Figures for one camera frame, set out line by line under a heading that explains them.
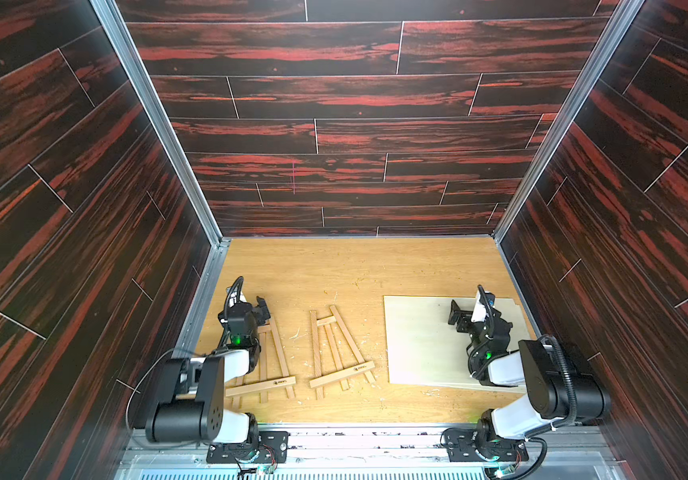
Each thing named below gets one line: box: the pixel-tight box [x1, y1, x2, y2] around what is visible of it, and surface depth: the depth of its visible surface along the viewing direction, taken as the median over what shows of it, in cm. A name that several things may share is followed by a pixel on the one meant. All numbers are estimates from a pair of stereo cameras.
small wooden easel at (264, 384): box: [225, 316, 297, 410], surface depth 84 cm
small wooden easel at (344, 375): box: [309, 305, 377, 400], surface depth 89 cm
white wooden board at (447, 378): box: [389, 369, 502, 393], surface depth 88 cm
